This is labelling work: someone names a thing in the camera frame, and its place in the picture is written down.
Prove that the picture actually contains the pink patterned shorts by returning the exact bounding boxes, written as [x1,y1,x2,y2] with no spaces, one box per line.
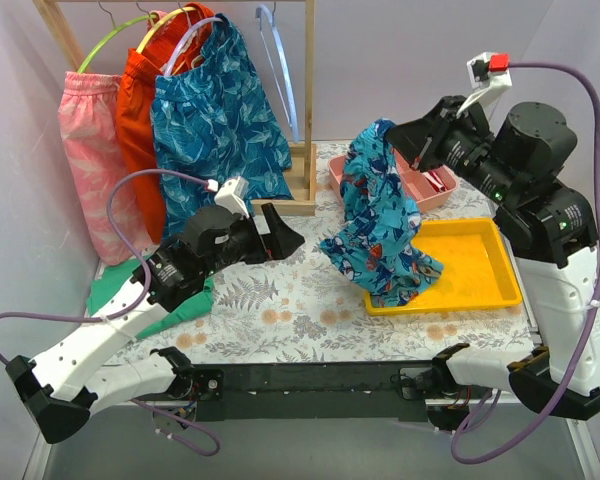
[58,72,132,265]

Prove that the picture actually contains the pink divided organizer box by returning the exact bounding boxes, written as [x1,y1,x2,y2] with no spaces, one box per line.
[328,151,458,212]

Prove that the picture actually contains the translucent white hanger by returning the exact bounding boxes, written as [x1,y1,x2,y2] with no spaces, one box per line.
[163,16,223,77]

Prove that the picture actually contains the yellow plastic tray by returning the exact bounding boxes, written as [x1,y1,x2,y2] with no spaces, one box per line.
[365,218,522,316]

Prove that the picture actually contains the blue shark print shorts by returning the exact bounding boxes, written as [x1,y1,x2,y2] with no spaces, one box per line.
[319,119,444,307]

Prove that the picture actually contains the red white striped cloth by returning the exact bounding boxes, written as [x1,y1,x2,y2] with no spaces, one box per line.
[424,168,449,193]

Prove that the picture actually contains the orange shorts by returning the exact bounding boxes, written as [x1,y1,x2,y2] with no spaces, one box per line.
[116,3,214,244]

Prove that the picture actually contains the yellow hanger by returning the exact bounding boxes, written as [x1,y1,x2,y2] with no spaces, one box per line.
[136,6,197,54]

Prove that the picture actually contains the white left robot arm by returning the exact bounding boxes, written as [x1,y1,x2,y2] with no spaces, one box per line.
[6,203,305,444]

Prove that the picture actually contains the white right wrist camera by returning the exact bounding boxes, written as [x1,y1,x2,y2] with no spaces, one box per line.
[456,52,512,117]

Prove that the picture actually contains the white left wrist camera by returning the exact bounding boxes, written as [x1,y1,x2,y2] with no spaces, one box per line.
[206,176,249,217]

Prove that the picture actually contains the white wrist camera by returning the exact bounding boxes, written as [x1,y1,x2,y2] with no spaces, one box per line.
[206,176,249,217]
[456,52,512,117]

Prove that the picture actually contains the green hanger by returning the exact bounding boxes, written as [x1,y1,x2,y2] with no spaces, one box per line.
[77,13,159,75]

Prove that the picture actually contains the floral table mat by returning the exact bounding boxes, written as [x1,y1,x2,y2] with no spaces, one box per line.
[110,141,535,364]

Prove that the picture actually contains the green folded cloth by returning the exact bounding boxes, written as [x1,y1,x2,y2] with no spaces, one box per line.
[87,258,214,340]

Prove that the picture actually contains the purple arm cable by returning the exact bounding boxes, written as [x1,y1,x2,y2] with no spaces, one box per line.
[0,168,222,457]
[449,60,600,465]

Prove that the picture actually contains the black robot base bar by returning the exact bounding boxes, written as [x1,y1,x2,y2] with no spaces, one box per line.
[149,363,494,434]

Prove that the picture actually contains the wooden clothes rack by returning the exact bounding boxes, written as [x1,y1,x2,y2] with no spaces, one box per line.
[33,1,317,216]

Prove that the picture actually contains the pale blue hanger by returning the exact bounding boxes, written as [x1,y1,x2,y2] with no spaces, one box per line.
[255,4,299,143]

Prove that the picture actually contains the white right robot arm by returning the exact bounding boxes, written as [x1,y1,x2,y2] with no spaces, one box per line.
[386,96,600,420]

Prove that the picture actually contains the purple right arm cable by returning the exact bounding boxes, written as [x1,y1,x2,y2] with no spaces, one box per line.
[449,60,600,465]

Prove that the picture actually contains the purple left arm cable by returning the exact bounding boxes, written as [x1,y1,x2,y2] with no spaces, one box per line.
[0,168,222,457]

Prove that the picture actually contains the teal leaf print shorts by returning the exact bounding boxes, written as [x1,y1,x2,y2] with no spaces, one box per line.
[150,14,292,237]

